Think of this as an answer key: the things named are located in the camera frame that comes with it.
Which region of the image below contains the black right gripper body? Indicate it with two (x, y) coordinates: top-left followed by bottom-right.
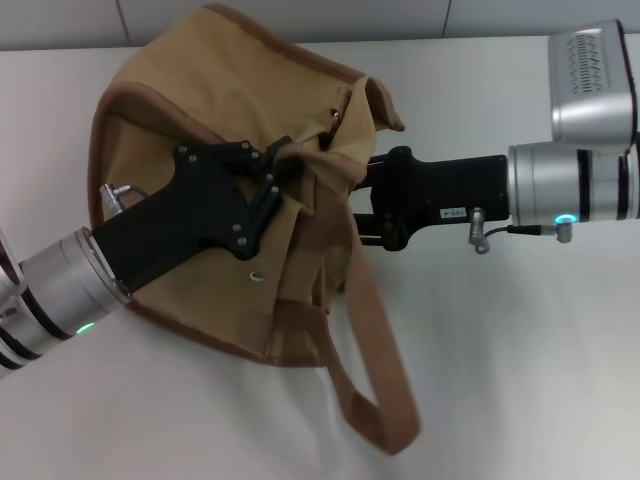
(369, 145), (511, 251)

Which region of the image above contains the silver left gripper cable plug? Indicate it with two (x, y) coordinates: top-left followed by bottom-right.
(99, 183), (149, 221)

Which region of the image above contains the right gripper cable with plugs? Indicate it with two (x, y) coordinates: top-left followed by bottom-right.
(467, 205), (577, 255)

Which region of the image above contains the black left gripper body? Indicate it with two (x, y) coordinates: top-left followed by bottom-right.
(89, 141), (266, 299)

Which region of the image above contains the khaki canvas food bag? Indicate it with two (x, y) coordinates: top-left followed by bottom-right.
(87, 2), (424, 456)

